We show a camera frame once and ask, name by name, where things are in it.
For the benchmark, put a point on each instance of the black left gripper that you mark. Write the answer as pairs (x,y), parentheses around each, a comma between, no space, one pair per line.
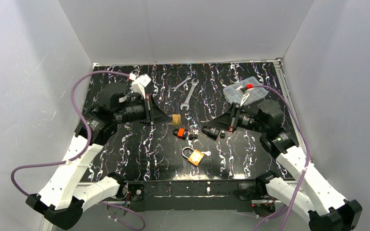
(151,110)

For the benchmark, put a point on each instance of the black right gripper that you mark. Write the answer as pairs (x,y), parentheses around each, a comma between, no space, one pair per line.
(232,117)

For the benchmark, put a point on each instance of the small brass padlock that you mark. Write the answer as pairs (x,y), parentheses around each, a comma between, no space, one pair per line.
(176,119)

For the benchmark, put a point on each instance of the black key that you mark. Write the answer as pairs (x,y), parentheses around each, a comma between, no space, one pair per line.
(222,134)

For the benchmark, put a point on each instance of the black Kaijing padlock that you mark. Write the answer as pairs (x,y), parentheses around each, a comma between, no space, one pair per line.
(211,132)

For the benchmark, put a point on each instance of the orange black padlock with keys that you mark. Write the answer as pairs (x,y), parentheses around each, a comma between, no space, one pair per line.
(184,134)

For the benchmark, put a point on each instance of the large brass padlock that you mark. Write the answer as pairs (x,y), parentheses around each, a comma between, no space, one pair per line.
(194,156)

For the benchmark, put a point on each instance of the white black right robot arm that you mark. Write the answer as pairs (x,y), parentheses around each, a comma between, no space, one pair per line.
(314,199)

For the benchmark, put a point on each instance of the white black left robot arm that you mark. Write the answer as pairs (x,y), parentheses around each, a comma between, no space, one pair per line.
(60,201)

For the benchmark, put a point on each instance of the clear plastic screw box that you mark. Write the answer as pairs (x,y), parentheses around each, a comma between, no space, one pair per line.
(233,95)

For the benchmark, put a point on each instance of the large silver wrench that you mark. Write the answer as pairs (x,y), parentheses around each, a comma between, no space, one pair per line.
(185,104)

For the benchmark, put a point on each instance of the small silver wrench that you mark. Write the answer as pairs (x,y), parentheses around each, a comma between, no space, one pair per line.
(181,83)

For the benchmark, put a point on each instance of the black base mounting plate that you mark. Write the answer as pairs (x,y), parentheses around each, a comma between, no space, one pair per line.
(239,195)

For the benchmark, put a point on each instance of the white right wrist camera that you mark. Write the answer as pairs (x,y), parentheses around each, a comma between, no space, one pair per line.
(244,91)

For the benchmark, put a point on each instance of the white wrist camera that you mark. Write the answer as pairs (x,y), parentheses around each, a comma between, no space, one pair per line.
(139,83)
(244,91)

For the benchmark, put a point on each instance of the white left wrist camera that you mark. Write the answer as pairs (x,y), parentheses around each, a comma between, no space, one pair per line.
(139,83)

